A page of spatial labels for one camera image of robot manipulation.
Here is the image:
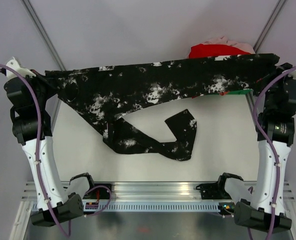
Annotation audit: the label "light pink trousers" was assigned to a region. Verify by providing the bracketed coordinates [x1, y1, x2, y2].
[203, 36, 255, 54]

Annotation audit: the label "black white-splattered trousers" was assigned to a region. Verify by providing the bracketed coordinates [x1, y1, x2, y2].
[45, 53, 279, 162]

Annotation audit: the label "red trousers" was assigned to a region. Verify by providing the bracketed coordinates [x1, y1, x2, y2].
[188, 44, 250, 96]

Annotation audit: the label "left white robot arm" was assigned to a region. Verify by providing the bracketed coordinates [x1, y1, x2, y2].
[4, 76, 97, 227]

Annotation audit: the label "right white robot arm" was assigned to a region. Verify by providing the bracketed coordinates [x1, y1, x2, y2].
[215, 66, 296, 238]

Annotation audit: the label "green folded garment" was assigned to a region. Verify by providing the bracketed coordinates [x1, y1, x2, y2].
[226, 89, 252, 95]

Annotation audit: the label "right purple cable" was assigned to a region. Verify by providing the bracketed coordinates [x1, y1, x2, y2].
[247, 62, 296, 240]

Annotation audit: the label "purple cable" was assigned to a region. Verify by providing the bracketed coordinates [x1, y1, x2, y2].
[0, 63, 111, 238]
[247, 62, 296, 240]

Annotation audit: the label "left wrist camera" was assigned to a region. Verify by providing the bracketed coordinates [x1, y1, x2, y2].
[6, 57, 36, 80]

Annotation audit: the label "right aluminium frame post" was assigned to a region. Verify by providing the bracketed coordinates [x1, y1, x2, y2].
[253, 0, 288, 53]

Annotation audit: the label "aluminium frame post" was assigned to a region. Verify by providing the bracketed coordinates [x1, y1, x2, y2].
[253, 0, 288, 53]
[21, 0, 66, 71]

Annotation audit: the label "left aluminium frame post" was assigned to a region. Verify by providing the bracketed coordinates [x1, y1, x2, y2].
[21, 0, 66, 71]

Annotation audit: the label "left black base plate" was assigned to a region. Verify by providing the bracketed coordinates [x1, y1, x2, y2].
[83, 183, 112, 200]

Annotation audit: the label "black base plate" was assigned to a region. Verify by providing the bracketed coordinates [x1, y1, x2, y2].
[195, 182, 231, 200]
[83, 183, 112, 200]

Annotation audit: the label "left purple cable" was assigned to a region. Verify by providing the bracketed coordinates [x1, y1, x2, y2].
[0, 63, 111, 238]

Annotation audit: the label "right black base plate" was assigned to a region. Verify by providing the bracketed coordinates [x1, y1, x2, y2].
[195, 182, 231, 200]

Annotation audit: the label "aluminium mounting rail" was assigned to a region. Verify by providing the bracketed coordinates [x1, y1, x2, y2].
[21, 181, 294, 202]

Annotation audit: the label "white slotted cable duct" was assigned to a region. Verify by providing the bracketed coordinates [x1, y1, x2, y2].
[84, 201, 234, 213]

